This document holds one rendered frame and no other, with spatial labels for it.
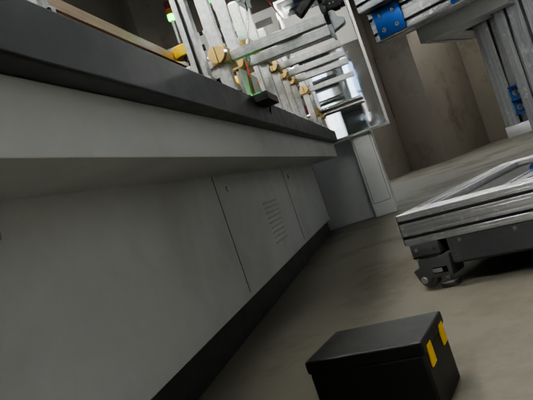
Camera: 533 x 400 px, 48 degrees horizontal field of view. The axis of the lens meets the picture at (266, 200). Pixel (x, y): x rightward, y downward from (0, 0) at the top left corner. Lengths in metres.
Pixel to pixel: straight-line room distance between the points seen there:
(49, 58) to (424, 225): 1.19
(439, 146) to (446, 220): 9.55
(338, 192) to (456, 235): 3.03
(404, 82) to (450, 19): 9.52
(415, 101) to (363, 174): 6.87
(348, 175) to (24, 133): 4.03
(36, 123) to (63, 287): 0.38
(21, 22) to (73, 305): 0.51
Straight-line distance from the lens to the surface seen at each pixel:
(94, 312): 1.13
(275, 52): 2.06
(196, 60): 1.53
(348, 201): 4.66
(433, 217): 1.69
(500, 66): 1.94
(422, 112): 11.27
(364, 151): 4.51
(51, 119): 0.79
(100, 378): 1.10
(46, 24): 0.79
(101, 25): 1.46
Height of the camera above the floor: 0.39
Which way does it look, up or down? level
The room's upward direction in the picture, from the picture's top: 19 degrees counter-clockwise
